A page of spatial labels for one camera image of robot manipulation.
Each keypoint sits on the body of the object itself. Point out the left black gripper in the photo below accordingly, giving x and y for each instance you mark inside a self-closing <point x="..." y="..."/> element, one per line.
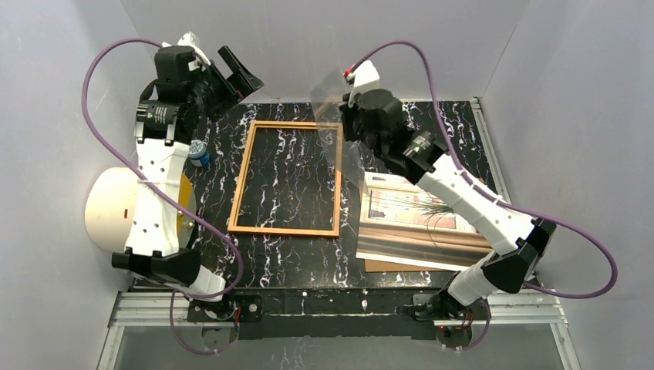
<point x="224" y="81"/>

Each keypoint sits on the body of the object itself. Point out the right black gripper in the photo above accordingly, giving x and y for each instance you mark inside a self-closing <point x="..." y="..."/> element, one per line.
<point x="349" y="119"/>

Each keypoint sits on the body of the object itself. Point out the clear acrylic sheet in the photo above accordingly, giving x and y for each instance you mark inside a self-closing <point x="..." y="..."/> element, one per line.
<point x="325" y="97"/>

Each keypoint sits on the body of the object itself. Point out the printed photo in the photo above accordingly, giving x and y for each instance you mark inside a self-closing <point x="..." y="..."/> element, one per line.
<point x="408" y="224"/>

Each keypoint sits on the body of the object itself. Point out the brown wooden photo frame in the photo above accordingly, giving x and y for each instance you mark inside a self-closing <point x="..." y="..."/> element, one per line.
<point x="234" y="228"/>

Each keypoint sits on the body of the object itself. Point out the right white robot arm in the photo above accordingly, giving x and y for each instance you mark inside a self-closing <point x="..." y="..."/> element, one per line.
<point x="518" y="241"/>

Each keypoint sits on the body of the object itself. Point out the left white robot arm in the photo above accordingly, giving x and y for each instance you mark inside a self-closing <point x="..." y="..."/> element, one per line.
<point x="188" y="88"/>

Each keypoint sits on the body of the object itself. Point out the small blue white jar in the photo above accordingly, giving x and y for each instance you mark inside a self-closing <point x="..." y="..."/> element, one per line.
<point x="198" y="154"/>

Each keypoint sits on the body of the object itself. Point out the brown cardboard backing board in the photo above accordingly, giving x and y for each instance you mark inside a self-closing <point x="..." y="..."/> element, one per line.
<point x="398" y="265"/>

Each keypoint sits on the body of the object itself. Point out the white cylinder with coloured lid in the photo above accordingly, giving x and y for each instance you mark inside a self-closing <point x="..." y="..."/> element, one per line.
<point x="121" y="212"/>

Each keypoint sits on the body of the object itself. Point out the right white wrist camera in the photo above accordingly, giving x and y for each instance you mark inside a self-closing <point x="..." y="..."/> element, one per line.
<point x="362" y="79"/>

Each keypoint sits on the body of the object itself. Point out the aluminium rail base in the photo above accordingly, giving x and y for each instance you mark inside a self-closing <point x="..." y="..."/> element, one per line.
<point x="334" y="329"/>

